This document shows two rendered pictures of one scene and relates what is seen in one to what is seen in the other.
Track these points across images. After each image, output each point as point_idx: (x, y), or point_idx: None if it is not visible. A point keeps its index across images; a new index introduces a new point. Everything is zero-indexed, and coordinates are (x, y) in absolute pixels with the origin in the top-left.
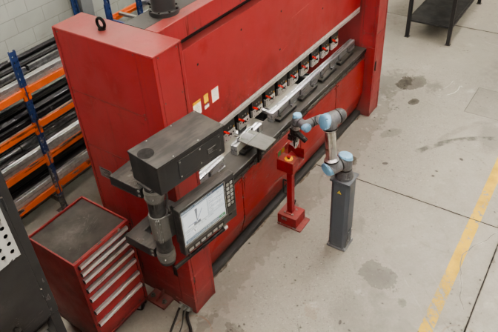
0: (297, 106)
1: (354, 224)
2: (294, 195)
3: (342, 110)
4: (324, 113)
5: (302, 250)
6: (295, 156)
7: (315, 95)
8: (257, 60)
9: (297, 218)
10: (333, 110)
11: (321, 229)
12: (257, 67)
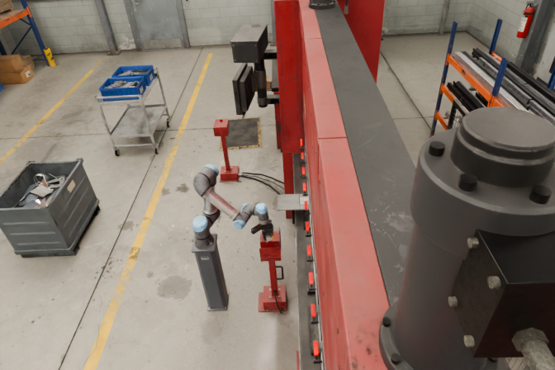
0: (307, 296)
1: (211, 329)
2: (292, 334)
3: (196, 175)
4: (212, 167)
5: (246, 277)
6: (263, 241)
7: (301, 334)
8: (309, 151)
9: (263, 288)
10: (205, 172)
11: (241, 306)
12: (309, 158)
